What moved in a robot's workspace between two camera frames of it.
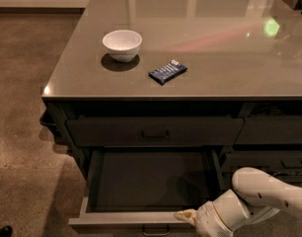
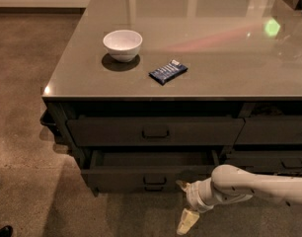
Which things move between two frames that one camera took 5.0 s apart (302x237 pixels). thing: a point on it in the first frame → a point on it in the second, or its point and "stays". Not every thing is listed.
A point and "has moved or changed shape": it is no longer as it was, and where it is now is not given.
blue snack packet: (168, 72) stays
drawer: (279, 161) stays
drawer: (137, 192) has moved or changed shape
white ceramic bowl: (122, 44) stays
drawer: (273, 129) stays
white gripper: (206, 218) → (192, 197)
